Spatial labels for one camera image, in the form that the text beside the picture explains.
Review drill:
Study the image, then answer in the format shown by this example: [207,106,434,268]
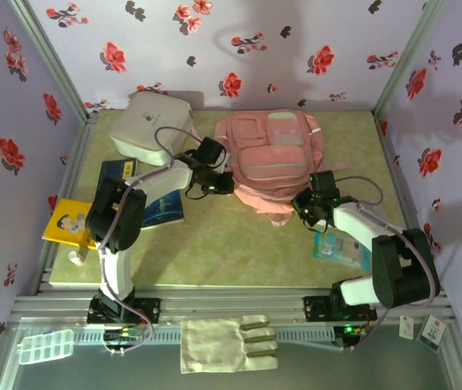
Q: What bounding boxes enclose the blue picture book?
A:
[139,188,185,232]

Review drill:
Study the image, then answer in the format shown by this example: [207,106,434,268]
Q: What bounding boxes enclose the pink school backpack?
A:
[213,107,352,228]

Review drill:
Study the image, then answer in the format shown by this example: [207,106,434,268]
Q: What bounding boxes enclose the yellow cartoon book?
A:
[41,197,100,251]

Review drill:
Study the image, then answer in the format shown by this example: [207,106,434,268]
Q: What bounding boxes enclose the light blue tissue pack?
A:
[312,229,373,272]

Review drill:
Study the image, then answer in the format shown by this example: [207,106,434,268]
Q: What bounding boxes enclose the white square box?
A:
[108,90,195,167]

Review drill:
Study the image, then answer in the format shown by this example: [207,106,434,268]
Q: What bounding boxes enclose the small white tag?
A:
[398,315,415,339]

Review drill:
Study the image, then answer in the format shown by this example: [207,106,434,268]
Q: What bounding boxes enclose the small white tube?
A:
[67,247,89,267]

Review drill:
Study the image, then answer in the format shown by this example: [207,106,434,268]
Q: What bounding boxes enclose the white work glove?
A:
[180,314,279,375]

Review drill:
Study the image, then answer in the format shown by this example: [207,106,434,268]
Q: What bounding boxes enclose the white tags with label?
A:
[416,314,447,353]

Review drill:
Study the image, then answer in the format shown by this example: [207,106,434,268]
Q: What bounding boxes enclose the clear plastic compartment box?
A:
[18,328,76,366]

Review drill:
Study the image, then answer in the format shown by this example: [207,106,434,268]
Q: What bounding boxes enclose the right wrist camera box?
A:
[310,170,338,196]

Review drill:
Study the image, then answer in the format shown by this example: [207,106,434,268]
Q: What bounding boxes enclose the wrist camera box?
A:
[310,170,338,196]
[196,136,228,167]

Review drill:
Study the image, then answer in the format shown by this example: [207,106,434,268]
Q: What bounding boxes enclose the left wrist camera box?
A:
[196,136,228,167]

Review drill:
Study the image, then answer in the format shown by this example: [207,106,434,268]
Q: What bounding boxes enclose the grey right arm cable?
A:
[334,175,439,353]

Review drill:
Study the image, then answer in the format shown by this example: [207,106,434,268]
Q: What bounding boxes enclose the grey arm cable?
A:
[334,175,439,353]
[98,126,207,354]

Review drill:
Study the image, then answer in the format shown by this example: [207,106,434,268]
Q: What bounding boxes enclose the grey left arm cable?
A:
[98,126,207,354]

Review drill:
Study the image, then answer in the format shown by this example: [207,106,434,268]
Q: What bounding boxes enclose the aluminium side rail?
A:
[373,113,446,292]
[31,113,98,296]

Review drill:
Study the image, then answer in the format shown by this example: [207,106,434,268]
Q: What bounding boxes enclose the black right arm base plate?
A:
[303,295,378,324]

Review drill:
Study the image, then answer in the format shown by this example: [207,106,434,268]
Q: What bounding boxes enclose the aluminium table rail long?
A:
[9,286,455,326]

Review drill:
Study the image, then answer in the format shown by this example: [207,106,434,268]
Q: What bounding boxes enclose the right controller board with wires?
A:
[341,323,369,340]

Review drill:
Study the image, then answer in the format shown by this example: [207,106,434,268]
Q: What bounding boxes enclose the controller board with wires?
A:
[102,327,142,345]
[341,323,369,340]

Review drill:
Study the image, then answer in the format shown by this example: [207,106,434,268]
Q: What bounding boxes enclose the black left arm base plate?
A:
[86,295,162,325]

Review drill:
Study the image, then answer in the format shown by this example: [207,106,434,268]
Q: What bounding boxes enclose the grey slotted cable duct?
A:
[72,324,336,346]

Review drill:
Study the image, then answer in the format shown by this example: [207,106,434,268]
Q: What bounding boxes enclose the aluminium frame post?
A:
[371,0,446,117]
[7,0,98,123]

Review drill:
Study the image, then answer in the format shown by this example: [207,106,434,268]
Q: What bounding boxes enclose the left controller board with wires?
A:
[102,327,142,345]

